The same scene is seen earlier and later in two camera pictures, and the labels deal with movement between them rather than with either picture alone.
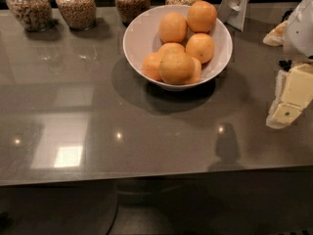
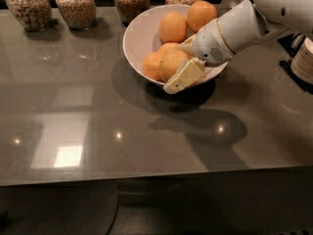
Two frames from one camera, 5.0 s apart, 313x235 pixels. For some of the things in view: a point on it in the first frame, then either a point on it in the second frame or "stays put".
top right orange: x=201 y=17 stays put
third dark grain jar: x=131 y=0 stays put
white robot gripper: x=300 y=29 → x=208 y=45
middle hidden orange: x=171 y=48 stays put
